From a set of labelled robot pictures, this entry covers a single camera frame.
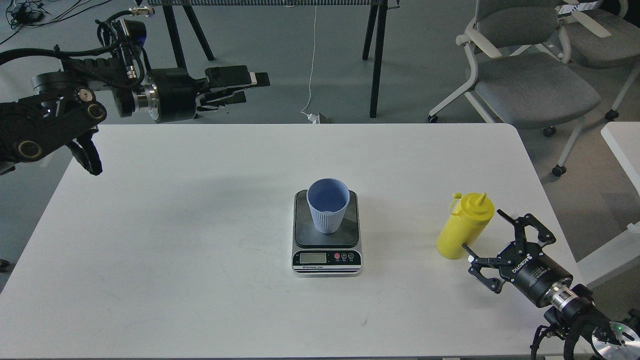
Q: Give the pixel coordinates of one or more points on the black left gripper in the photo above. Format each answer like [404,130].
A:
[175,92]

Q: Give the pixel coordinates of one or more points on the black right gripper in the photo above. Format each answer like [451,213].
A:
[532,272]

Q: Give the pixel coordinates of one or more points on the yellow squeeze bottle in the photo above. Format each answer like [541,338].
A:
[469,215]

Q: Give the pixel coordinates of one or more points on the blue ribbed plastic cup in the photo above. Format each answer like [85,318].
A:
[328,199]

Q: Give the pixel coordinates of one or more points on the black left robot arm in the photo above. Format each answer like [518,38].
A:
[65,110]

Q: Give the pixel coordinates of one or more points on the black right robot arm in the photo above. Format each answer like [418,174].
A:
[570,311]

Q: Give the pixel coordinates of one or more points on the digital kitchen scale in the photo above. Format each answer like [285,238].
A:
[315,254]

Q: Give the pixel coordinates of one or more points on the white power adapter on floor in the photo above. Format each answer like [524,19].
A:
[318,119]

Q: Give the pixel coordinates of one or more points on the black legged background table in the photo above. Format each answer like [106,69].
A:
[312,49]

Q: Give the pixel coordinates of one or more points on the grey office chair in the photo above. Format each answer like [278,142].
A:
[600,37]
[527,91]

